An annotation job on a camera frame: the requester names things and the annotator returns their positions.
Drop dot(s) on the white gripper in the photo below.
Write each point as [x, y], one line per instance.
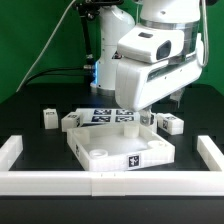
[139, 84]

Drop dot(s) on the white square tabletop tray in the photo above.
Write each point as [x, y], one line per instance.
[119, 147]

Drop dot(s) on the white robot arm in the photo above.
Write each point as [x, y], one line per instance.
[188, 16]

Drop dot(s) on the white base tag plate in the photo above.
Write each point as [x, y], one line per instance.
[92, 116]

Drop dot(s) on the white U-shaped fence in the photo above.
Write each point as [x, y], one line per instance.
[73, 183]

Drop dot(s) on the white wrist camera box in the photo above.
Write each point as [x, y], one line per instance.
[151, 45]

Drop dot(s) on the black camera stand pole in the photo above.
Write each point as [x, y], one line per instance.
[87, 36]

